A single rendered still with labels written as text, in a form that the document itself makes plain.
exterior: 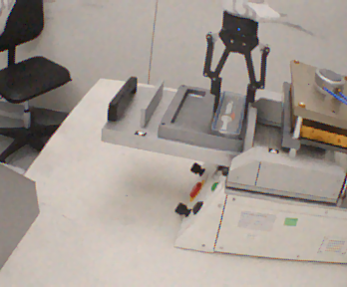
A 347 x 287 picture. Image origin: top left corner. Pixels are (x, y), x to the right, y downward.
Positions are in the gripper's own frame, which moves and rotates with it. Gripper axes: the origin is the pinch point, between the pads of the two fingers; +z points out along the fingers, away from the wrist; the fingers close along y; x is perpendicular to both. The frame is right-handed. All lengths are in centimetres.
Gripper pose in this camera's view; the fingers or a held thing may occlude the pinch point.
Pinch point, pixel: (232, 100)
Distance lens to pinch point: 101.4
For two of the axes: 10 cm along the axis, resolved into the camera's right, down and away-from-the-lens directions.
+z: -0.9, 8.5, 5.2
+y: -9.7, -1.9, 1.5
